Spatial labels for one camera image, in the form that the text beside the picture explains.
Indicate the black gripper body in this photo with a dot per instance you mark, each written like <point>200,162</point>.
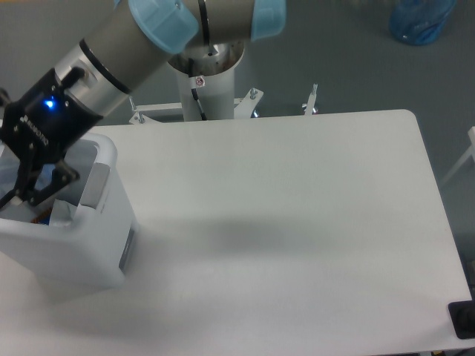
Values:
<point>40,126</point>

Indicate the black device at table edge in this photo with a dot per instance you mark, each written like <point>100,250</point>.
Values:
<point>462,316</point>

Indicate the white pedestal foot bracket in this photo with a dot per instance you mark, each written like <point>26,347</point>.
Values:
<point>142,114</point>

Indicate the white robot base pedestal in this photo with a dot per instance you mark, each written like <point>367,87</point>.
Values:
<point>206,80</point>

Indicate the blue item inside trash can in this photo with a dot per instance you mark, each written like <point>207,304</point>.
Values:
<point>43,218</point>

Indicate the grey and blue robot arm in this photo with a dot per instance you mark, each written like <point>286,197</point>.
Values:
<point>101,72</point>

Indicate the white plastic wrapper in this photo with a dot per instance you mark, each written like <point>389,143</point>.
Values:
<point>62,213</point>

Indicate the white plastic trash can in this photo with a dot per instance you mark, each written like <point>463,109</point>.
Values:
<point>95,247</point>

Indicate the white frame at right edge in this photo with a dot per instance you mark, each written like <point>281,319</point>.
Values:
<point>467,156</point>

